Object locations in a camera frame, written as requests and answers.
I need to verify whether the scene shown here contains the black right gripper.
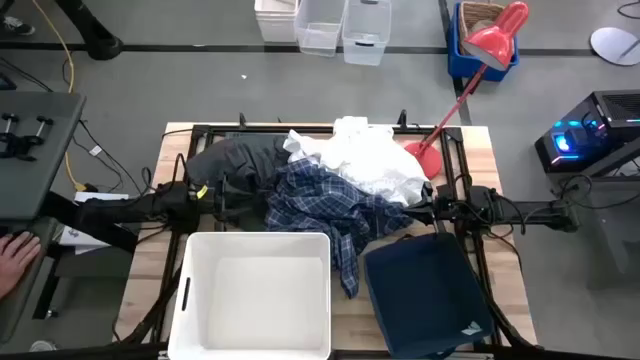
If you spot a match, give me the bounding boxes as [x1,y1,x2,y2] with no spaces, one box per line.
[402,181,454,227]

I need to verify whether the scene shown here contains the clear plastic bin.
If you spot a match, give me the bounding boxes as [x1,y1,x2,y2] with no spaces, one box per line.
[341,0,393,67]
[293,0,347,58]

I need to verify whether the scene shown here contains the black metal table frame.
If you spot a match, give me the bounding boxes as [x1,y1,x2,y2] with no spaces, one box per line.
[119,110,540,352]

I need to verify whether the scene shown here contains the black computer with lights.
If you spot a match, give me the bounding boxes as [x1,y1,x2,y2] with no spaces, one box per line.
[533,89,640,175]

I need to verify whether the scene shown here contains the white garment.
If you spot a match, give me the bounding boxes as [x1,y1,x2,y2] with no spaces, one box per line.
[282,115,431,207]

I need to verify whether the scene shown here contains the red desk lamp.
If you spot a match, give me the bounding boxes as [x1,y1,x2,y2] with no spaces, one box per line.
[403,0,530,180]

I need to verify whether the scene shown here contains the black stand leg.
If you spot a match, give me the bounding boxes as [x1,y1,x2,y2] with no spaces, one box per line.
[52,0,125,62]

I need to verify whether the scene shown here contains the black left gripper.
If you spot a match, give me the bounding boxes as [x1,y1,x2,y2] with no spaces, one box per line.
[199,175,274,224]

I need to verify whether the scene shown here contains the navy white fabric basket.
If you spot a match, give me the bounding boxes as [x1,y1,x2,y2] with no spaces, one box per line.
[363,231,496,360]

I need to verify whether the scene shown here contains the white plastic bin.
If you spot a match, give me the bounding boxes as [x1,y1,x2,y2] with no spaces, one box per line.
[253,0,300,44]

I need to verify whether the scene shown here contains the black cable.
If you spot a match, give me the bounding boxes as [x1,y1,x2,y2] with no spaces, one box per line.
[558,172,640,211]

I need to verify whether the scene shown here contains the grey side desk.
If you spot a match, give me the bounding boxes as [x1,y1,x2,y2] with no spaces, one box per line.
[0,91,87,222]

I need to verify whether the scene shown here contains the white papers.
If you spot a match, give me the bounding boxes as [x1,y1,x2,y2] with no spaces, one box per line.
[58,191,130,249]

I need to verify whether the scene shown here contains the grey round disc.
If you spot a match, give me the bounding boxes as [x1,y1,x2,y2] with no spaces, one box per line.
[589,27,640,67]

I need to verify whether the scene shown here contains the blue plaid shirt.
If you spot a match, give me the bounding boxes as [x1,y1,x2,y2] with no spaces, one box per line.
[263,158,415,300]

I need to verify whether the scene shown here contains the wicker basket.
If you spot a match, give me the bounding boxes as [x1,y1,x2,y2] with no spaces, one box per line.
[458,1,506,56]

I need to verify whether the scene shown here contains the black clamp device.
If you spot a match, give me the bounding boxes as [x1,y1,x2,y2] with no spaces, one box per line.
[0,113,55,162]

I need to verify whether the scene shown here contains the blue plastic bin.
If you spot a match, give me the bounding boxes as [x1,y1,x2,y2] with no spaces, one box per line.
[446,2,520,83]

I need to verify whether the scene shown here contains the grey equipment stand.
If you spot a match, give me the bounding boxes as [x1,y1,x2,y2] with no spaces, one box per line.
[548,167,640,292]

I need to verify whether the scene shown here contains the person's shoe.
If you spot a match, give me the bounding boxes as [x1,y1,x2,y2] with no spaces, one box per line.
[0,14,36,37]

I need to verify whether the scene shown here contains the dark grey garment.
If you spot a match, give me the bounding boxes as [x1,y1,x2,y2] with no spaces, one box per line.
[185,135,292,202]

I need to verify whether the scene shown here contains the person's hand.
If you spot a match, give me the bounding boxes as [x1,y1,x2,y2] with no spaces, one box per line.
[0,232,42,300]

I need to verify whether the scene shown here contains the white woven plastic basket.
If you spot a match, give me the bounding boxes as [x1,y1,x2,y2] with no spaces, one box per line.
[167,231,333,360]

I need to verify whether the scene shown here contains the yellow cable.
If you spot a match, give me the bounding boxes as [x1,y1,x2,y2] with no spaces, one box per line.
[32,0,90,192]

